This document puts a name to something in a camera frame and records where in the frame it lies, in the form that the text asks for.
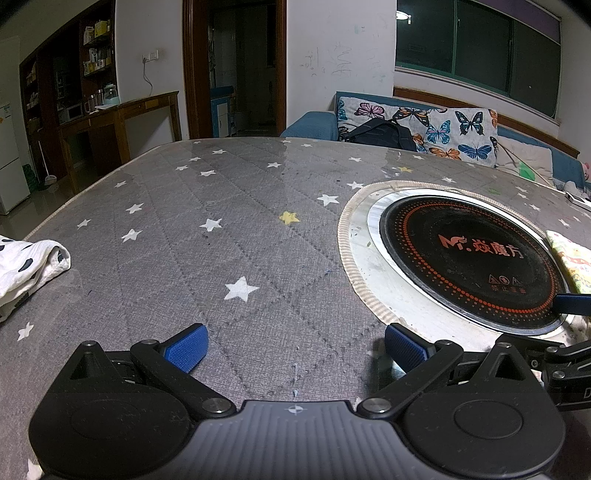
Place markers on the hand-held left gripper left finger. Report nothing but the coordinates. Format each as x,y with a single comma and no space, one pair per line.
187,347

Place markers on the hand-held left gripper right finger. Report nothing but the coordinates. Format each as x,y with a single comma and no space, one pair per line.
406,348

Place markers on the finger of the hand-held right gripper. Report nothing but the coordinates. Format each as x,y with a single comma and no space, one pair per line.
561,360
572,304

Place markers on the colourful patterned cloth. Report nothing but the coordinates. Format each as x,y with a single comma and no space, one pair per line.
575,258

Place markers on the grey star-print table cover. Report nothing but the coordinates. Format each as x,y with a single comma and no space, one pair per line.
207,277

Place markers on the small white object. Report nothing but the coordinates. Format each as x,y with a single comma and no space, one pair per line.
577,197

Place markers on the black round induction cooker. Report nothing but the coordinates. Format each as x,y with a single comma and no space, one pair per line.
466,258

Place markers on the pink toy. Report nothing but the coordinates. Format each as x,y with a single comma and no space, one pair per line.
587,170

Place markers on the white cushion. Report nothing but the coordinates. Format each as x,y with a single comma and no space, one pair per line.
531,159

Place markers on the white cloth with dark spots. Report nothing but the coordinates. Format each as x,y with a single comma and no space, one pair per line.
23,272

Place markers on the black backpack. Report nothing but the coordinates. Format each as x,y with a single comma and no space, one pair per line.
381,134

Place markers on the butterfly print pillow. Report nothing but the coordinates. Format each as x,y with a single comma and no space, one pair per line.
443,124

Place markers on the white mop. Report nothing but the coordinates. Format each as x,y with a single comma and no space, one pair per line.
46,171

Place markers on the blue and white cabinet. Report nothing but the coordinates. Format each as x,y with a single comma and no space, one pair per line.
222,112

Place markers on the wooden desk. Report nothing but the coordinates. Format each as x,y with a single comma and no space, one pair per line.
117,113

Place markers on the blue sofa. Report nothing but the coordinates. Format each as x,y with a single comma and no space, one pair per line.
309,123

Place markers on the white refrigerator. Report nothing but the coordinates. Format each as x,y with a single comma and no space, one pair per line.
9,159

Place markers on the white microwave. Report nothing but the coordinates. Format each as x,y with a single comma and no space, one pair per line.
73,111

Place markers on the glass jar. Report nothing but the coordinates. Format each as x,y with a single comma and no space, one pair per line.
110,93

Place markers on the green-framed window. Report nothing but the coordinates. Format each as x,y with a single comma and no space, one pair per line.
480,46

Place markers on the dark wooden shelf cabinet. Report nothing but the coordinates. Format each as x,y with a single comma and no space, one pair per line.
46,78

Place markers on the brown wooden door frame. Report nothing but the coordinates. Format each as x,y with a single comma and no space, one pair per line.
191,69

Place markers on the white wall socket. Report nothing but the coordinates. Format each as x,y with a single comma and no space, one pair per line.
150,56

